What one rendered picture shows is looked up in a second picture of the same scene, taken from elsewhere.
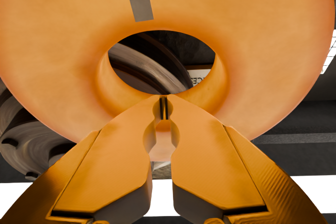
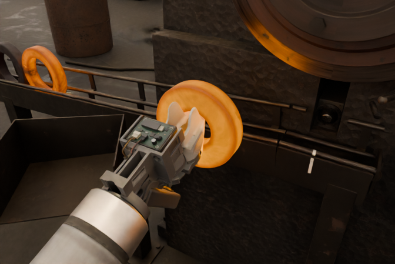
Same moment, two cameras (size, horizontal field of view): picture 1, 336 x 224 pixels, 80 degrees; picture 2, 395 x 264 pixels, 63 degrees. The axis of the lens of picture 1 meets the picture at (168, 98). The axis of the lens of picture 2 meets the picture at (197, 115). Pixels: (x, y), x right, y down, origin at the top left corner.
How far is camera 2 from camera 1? 0.55 m
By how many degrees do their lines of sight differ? 81
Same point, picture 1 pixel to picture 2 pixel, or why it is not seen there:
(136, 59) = (267, 39)
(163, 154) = (194, 95)
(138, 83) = (266, 24)
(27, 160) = not seen: outside the picture
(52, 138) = not seen: outside the picture
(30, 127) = (363, 32)
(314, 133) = not seen: outside the picture
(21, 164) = not seen: outside the picture
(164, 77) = (248, 16)
